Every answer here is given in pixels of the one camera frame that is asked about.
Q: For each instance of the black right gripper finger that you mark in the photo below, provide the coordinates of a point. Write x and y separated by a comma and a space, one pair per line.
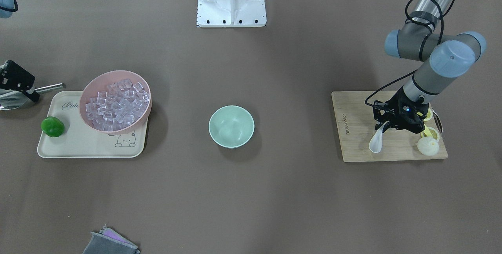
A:
16, 78

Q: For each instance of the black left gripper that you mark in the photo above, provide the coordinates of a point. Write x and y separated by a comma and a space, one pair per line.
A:
397, 109

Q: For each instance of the white plastic spoon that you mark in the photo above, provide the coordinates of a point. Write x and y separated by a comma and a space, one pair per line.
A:
375, 144

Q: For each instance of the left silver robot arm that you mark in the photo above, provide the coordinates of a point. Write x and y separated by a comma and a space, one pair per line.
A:
443, 57

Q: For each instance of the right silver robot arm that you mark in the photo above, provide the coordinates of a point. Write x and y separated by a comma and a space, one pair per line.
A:
8, 7

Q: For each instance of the metal ice scoop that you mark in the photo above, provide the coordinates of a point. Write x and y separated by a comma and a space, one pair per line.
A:
10, 99

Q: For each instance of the clear ice cubes pile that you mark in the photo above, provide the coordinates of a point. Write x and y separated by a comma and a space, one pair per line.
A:
118, 107

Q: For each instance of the pink bowl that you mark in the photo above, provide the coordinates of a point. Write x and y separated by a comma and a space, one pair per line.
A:
100, 83

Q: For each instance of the mint green bowl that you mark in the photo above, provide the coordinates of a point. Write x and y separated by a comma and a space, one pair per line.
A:
231, 126

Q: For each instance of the lemon slices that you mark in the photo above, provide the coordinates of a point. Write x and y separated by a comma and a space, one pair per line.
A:
429, 131

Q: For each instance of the wooden cutting board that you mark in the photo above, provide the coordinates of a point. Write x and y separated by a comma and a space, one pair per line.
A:
356, 127

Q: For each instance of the green lime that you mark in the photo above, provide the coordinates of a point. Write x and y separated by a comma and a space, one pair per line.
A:
52, 126

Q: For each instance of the cream plastic tray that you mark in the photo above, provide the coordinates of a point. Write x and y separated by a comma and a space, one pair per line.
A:
81, 141

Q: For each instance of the grey folded cloth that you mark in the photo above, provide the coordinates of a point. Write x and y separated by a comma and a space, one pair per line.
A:
109, 241

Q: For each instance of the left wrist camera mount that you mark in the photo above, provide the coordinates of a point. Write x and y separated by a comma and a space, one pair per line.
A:
384, 113

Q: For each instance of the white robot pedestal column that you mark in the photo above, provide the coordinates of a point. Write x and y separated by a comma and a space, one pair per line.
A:
231, 13

